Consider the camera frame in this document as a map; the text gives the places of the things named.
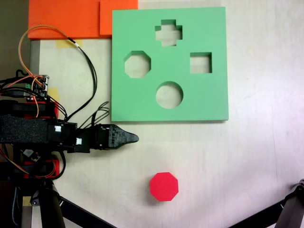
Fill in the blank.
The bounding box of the thick black tripod leg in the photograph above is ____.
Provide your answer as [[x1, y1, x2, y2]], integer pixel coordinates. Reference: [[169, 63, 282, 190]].
[[32, 180, 67, 228], [275, 178, 304, 228]]

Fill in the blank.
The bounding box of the braided grey cable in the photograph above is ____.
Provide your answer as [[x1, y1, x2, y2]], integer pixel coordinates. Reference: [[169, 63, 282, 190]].
[[11, 186, 20, 226]]

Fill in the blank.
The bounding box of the small circuit board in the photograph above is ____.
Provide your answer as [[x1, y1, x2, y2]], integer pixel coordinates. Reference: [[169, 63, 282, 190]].
[[25, 75, 50, 102]]

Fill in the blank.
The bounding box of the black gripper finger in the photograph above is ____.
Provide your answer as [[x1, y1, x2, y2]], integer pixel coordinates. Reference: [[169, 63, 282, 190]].
[[110, 138, 140, 150], [111, 124, 140, 139]]

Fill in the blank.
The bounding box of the green shape sorter board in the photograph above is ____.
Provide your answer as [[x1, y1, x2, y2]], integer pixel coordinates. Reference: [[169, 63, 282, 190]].
[[111, 6, 229, 124]]

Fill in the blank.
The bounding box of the black electronics board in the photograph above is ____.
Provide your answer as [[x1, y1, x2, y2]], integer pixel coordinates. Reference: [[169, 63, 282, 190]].
[[21, 147, 41, 163]]

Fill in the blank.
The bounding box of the large orange flat block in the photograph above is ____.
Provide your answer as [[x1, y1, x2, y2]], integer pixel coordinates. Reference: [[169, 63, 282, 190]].
[[28, 0, 114, 40]]

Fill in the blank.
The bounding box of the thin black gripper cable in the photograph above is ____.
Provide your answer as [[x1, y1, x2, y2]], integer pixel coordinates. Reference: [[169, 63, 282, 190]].
[[78, 101, 110, 130]]

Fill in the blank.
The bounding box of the black usb cable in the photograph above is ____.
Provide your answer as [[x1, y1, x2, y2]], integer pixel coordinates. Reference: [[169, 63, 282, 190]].
[[0, 89, 27, 97]]

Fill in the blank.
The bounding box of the red printed base mount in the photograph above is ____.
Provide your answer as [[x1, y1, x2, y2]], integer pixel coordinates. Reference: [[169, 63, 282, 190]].
[[22, 101, 60, 179]]

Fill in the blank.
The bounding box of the yellow tape strip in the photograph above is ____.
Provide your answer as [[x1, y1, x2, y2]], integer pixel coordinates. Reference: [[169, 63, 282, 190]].
[[56, 39, 84, 48]]

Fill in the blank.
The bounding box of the red octagonal pillar block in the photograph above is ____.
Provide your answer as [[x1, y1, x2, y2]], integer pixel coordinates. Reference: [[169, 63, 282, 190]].
[[149, 171, 179, 202]]

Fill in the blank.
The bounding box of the long orange wire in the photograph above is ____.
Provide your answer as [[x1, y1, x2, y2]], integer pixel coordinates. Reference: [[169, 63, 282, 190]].
[[18, 25, 72, 86]]

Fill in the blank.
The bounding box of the yellow tape patch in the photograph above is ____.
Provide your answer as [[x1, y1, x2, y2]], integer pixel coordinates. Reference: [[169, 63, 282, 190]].
[[48, 88, 60, 103]]

